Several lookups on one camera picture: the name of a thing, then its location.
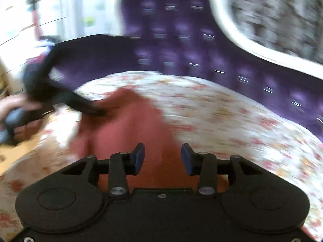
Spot floral quilted bedspread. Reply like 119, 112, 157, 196
0, 71, 323, 242

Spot dark cloth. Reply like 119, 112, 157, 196
50, 34, 143, 94

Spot white wardrobe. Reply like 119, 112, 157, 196
0, 0, 128, 65

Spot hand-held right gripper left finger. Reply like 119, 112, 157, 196
61, 142, 145, 198

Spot person's left hand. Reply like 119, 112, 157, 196
0, 94, 43, 142

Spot terracotta red pants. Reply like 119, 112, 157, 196
69, 87, 229, 191

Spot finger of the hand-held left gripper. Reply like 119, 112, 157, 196
52, 81, 107, 118

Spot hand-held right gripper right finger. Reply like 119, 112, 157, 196
181, 142, 263, 196

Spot purple tufted headboard white frame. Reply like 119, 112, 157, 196
50, 0, 323, 143

